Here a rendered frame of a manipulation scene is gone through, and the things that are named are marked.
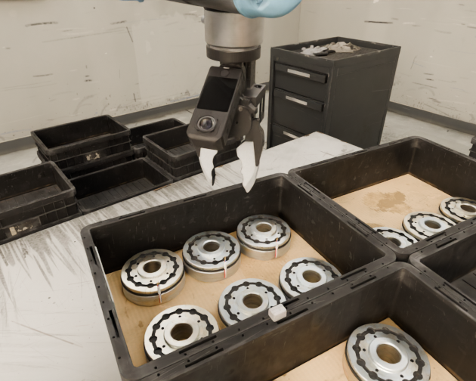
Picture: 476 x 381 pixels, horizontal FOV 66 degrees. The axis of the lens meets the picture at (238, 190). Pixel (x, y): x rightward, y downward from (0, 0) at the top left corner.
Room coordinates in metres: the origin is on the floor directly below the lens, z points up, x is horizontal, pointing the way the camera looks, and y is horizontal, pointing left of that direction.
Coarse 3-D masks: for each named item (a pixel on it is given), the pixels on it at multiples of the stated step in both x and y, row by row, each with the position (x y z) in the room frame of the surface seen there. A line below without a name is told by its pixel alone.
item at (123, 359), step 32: (224, 192) 0.58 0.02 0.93; (96, 224) 0.48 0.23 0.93; (352, 224) 0.48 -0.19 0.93; (96, 256) 0.40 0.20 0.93; (384, 256) 0.40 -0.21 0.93; (96, 288) 0.34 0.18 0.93; (320, 288) 0.34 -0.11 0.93; (256, 320) 0.29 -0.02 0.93; (128, 352) 0.25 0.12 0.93; (192, 352) 0.25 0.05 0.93
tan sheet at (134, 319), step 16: (304, 240) 0.56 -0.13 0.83; (288, 256) 0.52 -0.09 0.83; (304, 256) 0.52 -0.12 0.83; (320, 256) 0.52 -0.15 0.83; (112, 272) 0.48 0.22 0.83; (240, 272) 0.48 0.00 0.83; (256, 272) 0.48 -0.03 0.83; (272, 272) 0.48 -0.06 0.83; (112, 288) 0.44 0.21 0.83; (192, 288) 0.44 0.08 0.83; (208, 288) 0.44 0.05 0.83; (224, 288) 0.44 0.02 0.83; (128, 304) 0.40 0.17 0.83; (176, 304) 0.40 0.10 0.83; (192, 304) 0.40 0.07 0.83; (208, 304) 0.40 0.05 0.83; (128, 320) 0.37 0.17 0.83; (144, 320) 0.37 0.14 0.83; (128, 336) 0.34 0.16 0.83; (144, 352) 0.32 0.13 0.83
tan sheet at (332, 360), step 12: (396, 324) 0.37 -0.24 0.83; (336, 348) 0.32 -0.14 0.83; (312, 360) 0.31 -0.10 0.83; (324, 360) 0.31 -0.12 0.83; (336, 360) 0.31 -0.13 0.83; (432, 360) 0.31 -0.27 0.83; (288, 372) 0.29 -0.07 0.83; (300, 372) 0.29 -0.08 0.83; (312, 372) 0.29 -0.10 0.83; (324, 372) 0.29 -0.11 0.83; (336, 372) 0.29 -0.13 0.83; (432, 372) 0.29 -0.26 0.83; (444, 372) 0.29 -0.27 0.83
